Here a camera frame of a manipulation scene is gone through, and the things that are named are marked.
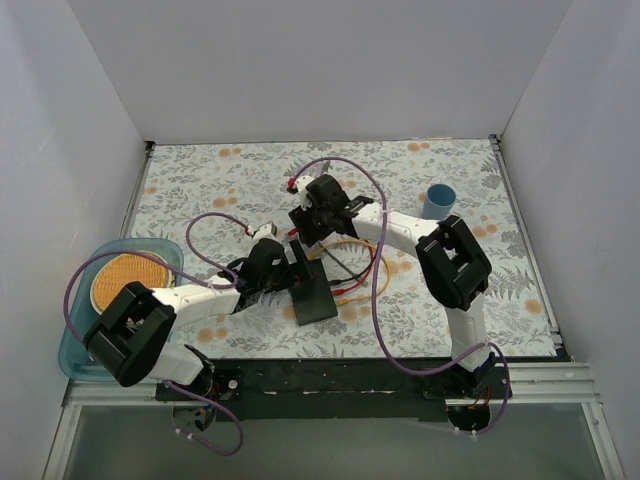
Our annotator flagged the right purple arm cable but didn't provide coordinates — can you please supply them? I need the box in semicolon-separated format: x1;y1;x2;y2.
287;157;513;434

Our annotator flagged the blue plastic cup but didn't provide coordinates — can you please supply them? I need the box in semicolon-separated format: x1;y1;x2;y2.
422;184;456;221

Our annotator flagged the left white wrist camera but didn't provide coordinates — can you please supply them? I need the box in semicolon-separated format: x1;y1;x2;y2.
252;222;278;242

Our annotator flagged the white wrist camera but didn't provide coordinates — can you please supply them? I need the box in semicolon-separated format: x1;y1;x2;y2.
252;222;278;242
293;175;314;210

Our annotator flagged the teal plastic tray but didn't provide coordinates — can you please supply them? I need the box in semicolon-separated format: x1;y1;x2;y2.
57;237;184;385

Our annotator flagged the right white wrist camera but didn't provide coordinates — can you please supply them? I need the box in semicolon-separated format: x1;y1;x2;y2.
293;175;314;210

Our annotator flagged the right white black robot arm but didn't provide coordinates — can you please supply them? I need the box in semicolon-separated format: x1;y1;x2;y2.
287;174;495;398

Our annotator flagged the aluminium frame rail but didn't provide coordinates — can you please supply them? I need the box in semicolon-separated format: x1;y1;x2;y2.
63;362;601;407

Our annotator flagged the yellow ethernet cable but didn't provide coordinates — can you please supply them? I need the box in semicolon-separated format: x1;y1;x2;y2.
307;238;392;306

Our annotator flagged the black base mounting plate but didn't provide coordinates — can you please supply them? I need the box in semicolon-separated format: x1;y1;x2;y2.
154;357;511;431

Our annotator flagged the floral patterned table mat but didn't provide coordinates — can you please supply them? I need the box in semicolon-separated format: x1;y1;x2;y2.
131;139;556;359

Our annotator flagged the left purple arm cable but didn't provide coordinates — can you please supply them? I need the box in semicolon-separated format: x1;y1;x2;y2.
65;213;246;457

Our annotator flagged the black ethernet cable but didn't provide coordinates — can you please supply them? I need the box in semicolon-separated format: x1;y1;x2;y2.
319;241;378;286

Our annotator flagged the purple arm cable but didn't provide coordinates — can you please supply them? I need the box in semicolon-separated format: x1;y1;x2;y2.
287;157;513;434
65;213;246;457

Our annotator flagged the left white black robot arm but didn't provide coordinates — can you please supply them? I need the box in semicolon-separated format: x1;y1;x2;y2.
83;238;337;400

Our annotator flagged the black network switch box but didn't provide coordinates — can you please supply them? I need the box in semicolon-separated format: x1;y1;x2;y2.
289;260;338;326

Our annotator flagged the grey ethernet cable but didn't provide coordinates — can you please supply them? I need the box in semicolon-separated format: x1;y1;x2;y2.
324;249;361;281

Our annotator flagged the orange woven round plate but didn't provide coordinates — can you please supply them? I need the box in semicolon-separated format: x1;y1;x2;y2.
90;254;175;313

